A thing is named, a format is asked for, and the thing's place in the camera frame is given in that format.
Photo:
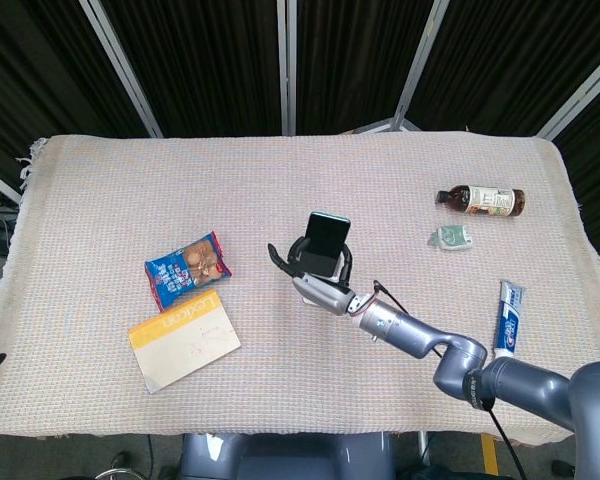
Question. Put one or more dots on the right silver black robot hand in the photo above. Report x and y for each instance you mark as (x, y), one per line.
(322, 295)

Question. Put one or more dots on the black smartphone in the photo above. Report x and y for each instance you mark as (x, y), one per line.
(325, 240)

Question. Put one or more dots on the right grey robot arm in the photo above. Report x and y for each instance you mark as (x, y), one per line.
(410, 335)

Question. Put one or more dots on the beige woven tablecloth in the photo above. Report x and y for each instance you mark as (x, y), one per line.
(300, 175)

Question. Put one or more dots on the blue cookie snack packet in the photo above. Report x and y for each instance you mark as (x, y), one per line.
(185, 270)

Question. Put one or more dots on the crumpled green white packet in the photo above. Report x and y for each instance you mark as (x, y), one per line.
(450, 236)

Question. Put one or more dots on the yellow white Lexicon book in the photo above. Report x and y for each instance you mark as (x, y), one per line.
(185, 345)

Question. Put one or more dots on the grey robot torso base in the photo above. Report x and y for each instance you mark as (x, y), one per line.
(280, 460)

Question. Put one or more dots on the grey metal table leg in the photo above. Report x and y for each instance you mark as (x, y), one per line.
(423, 442)

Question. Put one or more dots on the blue white toothpaste tube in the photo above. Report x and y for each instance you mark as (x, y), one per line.
(509, 325)

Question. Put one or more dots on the brown glass bottle white label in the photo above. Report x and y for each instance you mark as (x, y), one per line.
(490, 200)

